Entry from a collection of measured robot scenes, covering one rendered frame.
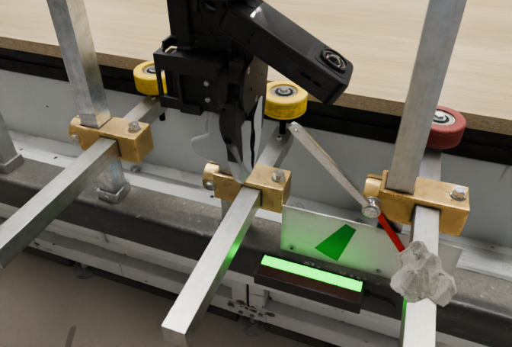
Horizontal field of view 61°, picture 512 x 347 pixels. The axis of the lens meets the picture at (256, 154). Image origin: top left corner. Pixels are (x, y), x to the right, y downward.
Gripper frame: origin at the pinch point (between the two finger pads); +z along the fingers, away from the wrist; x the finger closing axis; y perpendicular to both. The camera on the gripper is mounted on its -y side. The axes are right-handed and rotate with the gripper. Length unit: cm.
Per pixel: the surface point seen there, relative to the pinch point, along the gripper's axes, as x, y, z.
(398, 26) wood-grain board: -70, -12, 8
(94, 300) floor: -33, 67, 98
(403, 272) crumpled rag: -1.2, -17.7, 10.7
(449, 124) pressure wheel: -28.3, -22.1, 6.8
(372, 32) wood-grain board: -64, -7, 7
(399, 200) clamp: -14.0, -16.6, 11.4
